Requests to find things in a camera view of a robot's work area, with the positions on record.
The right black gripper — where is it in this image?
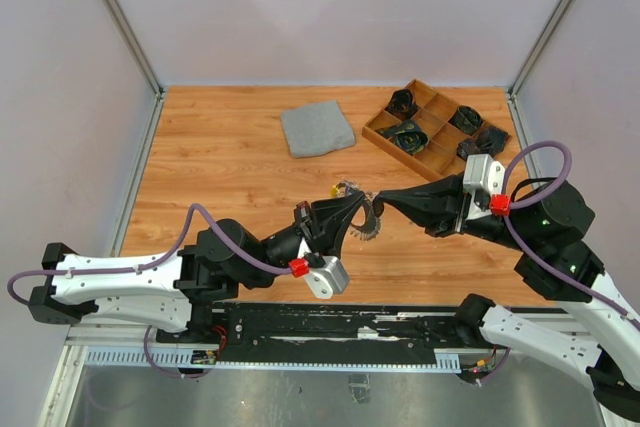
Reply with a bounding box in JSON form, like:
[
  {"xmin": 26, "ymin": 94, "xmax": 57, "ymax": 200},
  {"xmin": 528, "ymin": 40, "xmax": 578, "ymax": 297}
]
[{"xmin": 375, "ymin": 166, "xmax": 534, "ymax": 249}]

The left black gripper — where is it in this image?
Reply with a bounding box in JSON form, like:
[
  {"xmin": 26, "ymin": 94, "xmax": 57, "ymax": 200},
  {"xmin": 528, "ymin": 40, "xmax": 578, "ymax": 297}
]
[{"xmin": 240, "ymin": 192, "xmax": 368, "ymax": 290}]

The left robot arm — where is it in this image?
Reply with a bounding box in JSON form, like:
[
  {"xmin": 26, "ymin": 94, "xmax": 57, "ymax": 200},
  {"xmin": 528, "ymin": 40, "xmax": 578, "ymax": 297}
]
[{"xmin": 25, "ymin": 192, "xmax": 372, "ymax": 343}]

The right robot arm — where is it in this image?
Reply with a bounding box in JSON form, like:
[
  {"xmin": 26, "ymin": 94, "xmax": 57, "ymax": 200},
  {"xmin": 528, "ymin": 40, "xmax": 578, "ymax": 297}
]
[{"xmin": 373, "ymin": 175, "xmax": 639, "ymax": 422}]

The rolled dark tie centre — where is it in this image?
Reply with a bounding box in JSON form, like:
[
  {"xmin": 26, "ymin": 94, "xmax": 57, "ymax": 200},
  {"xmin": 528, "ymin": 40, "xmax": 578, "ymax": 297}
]
[{"xmin": 376, "ymin": 120, "xmax": 429, "ymax": 156}]

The rolled dark tie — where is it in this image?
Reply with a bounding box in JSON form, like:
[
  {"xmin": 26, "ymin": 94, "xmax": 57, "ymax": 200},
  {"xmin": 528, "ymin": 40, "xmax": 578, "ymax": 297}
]
[
  {"xmin": 385, "ymin": 89, "xmax": 418, "ymax": 121},
  {"xmin": 449, "ymin": 105, "xmax": 483, "ymax": 136},
  {"xmin": 456, "ymin": 127, "xmax": 510, "ymax": 160},
  {"xmin": 376, "ymin": 120, "xmax": 429, "ymax": 156}
]

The wooden compartment tray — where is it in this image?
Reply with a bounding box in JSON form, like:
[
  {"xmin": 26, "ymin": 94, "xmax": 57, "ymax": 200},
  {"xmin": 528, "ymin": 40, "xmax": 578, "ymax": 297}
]
[{"xmin": 362, "ymin": 79, "xmax": 517, "ymax": 181}]

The rolled dark tie lower right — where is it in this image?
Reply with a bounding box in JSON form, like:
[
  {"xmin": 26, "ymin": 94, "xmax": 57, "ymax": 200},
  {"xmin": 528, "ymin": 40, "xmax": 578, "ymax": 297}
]
[{"xmin": 456, "ymin": 127, "xmax": 510, "ymax": 160}]

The folded grey cloth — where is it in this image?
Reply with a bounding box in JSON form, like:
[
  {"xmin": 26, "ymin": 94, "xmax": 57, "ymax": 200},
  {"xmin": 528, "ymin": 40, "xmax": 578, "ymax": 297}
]
[{"xmin": 280, "ymin": 100, "xmax": 356, "ymax": 158}]

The rolled dark tie top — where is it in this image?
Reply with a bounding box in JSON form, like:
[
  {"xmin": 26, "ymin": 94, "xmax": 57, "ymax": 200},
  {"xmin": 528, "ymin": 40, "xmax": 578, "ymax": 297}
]
[{"xmin": 385, "ymin": 89, "xmax": 418, "ymax": 121}]

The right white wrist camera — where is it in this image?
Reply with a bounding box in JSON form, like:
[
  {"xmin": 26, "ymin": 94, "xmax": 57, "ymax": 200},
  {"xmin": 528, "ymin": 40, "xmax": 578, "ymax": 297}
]
[{"xmin": 462, "ymin": 154, "xmax": 505, "ymax": 220}]

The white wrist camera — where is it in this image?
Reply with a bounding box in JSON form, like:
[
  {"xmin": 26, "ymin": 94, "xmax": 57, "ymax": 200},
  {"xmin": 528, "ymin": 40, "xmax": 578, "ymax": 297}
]
[
  {"xmin": 462, "ymin": 154, "xmax": 505, "ymax": 220},
  {"xmin": 302, "ymin": 256, "xmax": 350, "ymax": 300}
]

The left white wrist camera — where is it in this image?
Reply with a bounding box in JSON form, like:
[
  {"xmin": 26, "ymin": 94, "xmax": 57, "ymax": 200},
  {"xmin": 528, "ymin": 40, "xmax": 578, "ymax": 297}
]
[{"xmin": 302, "ymin": 256, "xmax": 350, "ymax": 300}]

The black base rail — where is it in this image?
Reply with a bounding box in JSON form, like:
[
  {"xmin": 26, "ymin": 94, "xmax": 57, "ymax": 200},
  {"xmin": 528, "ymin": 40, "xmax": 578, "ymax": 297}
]
[{"xmin": 155, "ymin": 302, "xmax": 492, "ymax": 367}]

